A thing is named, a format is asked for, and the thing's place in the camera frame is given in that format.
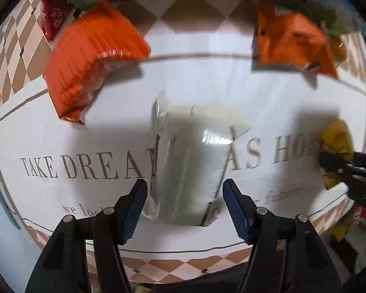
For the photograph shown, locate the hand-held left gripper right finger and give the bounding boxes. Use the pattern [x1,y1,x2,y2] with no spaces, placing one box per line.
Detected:
[222,178,345,293]

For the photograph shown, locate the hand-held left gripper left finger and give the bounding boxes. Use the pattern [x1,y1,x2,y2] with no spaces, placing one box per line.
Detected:
[24,178,148,293]

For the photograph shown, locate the yellow snack packet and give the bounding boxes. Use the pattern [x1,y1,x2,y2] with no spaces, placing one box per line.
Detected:
[320,119,354,190]

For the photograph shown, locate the white snack packet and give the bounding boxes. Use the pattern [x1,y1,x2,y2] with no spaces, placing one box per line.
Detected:
[142,90,252,227]

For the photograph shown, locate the brown round snack packet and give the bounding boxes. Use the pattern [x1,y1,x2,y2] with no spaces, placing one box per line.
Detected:
[329,35,346,68]

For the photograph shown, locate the torn orange snack packet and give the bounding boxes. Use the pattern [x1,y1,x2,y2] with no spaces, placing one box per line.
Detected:
[252,0,339,81]

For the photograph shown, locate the checkered printed tablecloth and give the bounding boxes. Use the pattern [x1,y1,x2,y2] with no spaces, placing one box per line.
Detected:
[0,0,366,284]

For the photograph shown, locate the small red snack packet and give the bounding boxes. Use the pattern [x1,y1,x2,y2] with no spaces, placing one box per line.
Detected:
[40,0,77,42]

